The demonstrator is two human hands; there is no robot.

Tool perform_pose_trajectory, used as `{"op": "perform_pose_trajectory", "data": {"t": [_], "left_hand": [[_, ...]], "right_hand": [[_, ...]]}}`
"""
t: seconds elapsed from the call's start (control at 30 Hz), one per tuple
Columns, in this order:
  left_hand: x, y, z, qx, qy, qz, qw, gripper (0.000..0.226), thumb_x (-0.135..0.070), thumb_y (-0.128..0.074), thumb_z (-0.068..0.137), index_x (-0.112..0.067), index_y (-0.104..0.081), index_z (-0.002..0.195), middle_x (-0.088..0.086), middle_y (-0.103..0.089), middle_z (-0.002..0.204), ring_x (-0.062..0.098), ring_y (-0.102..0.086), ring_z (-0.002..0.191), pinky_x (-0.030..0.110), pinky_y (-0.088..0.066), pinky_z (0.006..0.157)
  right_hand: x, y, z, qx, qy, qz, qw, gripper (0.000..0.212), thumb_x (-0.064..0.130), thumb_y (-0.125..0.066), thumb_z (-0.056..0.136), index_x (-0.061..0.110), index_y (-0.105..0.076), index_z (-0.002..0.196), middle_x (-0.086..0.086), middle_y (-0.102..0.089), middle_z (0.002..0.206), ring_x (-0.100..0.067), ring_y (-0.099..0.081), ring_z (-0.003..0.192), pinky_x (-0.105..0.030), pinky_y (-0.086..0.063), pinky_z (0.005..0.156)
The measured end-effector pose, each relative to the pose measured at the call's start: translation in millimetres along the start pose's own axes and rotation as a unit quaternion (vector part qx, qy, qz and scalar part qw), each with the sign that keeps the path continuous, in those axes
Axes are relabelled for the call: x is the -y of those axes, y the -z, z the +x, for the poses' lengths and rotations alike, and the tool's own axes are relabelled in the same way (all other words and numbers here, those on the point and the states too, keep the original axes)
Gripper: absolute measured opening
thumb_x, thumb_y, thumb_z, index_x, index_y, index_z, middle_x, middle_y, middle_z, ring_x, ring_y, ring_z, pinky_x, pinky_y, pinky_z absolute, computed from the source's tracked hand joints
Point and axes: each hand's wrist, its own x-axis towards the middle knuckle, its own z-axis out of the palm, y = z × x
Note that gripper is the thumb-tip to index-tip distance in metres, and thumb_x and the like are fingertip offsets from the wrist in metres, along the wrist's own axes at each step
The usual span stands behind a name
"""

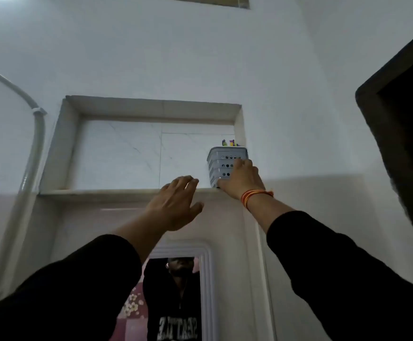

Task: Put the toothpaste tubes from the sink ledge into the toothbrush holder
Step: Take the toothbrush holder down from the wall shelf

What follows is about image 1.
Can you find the person's right hand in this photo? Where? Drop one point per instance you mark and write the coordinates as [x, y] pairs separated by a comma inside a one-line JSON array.
[[242, 179]]

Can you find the person's left hand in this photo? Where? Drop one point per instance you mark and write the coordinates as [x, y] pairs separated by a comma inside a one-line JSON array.
[[176, 205]]

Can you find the grey plastic holder caddy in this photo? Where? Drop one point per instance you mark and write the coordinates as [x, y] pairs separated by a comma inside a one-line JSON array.
[[219, 163]]

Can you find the bunch of colourful toothbrushes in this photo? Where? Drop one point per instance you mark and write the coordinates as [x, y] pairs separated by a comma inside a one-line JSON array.
[[231, 143]]

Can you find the person's left forearm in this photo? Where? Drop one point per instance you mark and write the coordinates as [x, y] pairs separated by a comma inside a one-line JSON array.
[[86, 280]]

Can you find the person's right forearm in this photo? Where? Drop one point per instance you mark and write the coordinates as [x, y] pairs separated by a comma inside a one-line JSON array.
[[334, 280]]

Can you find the orange thread wrist band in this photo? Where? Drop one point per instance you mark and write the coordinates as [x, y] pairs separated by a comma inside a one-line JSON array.
[[251, 196]]

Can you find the white pipe clip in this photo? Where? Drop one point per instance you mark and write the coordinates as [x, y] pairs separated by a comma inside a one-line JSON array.
[[39, 111]]

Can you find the white marble wall niche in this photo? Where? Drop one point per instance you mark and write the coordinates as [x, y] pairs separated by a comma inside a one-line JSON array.
[[121, 156]]

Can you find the white framed wall mirror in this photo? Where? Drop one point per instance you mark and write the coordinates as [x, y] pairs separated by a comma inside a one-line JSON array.
[[207, 280]]

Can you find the white wall pipe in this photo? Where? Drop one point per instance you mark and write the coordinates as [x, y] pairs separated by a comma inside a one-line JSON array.
[[32, 156]]

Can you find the dark wooden door frame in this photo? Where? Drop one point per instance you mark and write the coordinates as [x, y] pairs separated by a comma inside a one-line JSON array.
[[398, 138]]

